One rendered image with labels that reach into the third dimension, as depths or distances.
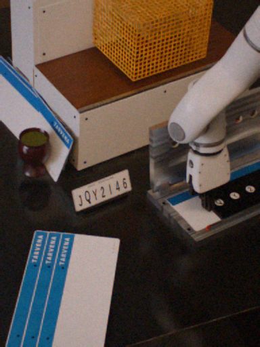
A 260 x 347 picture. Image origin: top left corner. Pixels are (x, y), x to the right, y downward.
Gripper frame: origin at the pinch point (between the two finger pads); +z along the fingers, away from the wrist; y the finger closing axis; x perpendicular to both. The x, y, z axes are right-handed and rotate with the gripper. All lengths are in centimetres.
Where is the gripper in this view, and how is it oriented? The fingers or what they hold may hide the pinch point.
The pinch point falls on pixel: (208, 201)
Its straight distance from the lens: 222.7
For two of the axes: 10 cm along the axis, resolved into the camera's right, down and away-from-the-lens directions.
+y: 8.4, -3.2, 4.4
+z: 0.6, 8.5, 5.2
